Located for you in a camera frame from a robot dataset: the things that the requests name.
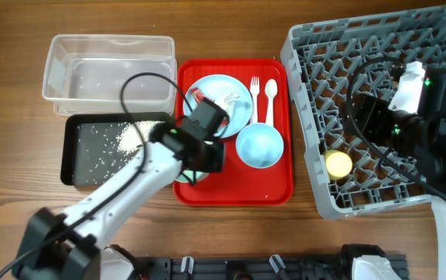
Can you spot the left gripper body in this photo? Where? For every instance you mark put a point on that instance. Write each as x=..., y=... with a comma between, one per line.
x=212, y=158

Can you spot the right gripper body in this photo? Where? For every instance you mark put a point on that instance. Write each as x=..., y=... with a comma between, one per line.
x=373, y=122

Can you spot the green bowl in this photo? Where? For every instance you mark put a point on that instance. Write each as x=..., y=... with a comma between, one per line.
x=189, y=176

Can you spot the yellow cup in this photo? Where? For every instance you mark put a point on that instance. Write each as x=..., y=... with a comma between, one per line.
x=338, y=164

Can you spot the red snack wrapper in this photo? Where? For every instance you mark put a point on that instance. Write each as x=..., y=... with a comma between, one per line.
x=198, y=96

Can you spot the white tissue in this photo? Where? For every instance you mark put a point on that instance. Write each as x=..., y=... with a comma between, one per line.
x=229, y=101

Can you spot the light blue bowl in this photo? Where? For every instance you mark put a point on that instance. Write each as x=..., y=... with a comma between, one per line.
x=259, y=145

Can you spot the light blue plate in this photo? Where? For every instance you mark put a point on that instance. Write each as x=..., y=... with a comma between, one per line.
x=216, y=87

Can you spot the white rice pile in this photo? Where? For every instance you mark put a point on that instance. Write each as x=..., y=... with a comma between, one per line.
x=132, y=136

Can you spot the white plastic fork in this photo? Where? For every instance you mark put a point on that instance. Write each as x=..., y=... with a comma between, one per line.
x=254, y=91

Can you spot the white plastic spoon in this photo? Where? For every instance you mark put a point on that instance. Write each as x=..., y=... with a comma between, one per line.
x=271, y=90

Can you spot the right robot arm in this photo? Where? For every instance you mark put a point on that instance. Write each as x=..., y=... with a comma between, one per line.
x=412, y=123

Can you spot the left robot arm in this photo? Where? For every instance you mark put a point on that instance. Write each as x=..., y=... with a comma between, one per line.
x=70, y=245

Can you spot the grey dishwasher rack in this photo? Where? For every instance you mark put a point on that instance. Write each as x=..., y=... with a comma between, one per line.
x=319, y=59

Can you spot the red serving tray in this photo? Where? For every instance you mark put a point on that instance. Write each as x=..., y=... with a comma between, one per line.
x=238, y=184

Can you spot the black plastic tray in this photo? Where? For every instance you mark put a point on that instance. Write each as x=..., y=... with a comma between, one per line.
x=90, y=155

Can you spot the clear plastic bin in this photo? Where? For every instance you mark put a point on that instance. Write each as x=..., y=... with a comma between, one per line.
x=103, y=73

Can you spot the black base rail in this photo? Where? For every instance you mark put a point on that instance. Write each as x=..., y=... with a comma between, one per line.
x=341, y=266

